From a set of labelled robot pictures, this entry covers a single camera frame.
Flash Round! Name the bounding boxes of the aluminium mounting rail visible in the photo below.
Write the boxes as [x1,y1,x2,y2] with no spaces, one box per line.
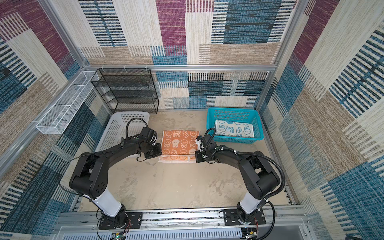
[53,205,310,234]

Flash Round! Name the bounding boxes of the teal plastic basket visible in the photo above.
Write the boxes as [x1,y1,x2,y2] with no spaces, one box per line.
[207,108,264,144]

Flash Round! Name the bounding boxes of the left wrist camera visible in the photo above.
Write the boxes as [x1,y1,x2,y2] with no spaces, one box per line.
[139,127,158,145]

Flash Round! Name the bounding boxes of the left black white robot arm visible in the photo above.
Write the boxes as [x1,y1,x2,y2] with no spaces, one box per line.
[69,118,162,229]

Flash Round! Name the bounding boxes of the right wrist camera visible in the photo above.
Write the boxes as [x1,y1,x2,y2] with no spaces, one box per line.
[196,134,215,152]

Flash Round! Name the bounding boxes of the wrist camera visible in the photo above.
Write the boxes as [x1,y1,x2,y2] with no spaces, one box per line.
[196,134,215,152]
[139,127,158,145]

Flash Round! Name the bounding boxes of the teal bicycle print towel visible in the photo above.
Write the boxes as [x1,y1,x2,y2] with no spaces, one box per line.
[215,120,255,138]

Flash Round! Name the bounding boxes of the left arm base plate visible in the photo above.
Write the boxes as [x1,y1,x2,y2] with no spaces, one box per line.
[98,212,143,230]

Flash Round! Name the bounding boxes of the white wire mesh tray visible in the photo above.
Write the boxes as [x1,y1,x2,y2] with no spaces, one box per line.
[36,71,95,135]

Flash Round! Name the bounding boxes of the white plastic laundry basket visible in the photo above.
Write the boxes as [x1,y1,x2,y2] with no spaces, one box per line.
[96,112,150,152]

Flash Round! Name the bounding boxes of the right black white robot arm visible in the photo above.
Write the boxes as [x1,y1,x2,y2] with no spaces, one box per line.
[195,128,286,240]

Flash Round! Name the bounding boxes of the black wire shelf rack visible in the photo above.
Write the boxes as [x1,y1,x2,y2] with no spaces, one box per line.
[91,68,160,113]

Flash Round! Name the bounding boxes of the orange bear print towel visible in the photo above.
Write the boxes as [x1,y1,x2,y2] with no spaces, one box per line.
[159,130,200,164]

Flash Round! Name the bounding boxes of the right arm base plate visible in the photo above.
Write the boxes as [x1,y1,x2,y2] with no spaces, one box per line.
[219,209,266,226]

